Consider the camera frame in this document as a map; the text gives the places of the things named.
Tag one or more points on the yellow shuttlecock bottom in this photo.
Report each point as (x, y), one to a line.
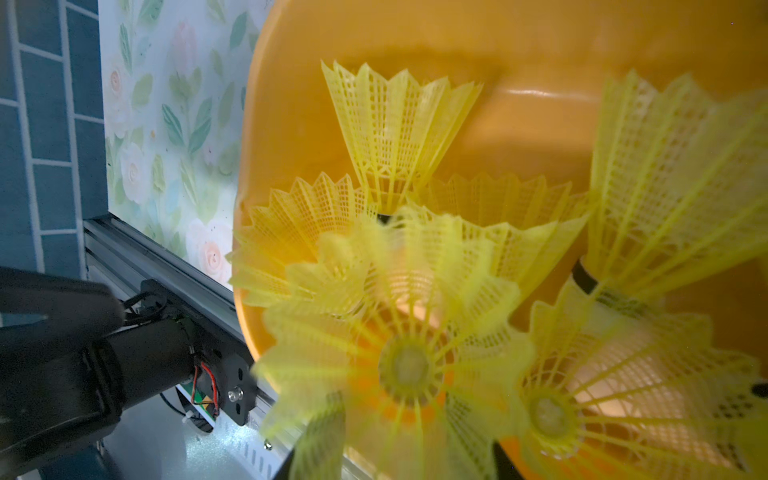
(678, 185)

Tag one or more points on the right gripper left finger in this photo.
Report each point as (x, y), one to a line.
(314, 428)

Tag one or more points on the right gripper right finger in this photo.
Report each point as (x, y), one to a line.
(471, 450)

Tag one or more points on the yellow plastic storage box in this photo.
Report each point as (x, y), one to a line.
(543, 66)

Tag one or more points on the yellow shuttlecock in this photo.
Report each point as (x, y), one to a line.
(287, 230)
(396, 130)
(678, 185)
(622, 391)
(531, 223)
(399, 316)

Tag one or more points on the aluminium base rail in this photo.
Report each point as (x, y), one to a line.
(202, 415)

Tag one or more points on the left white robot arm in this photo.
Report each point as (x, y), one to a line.
(86, 357)

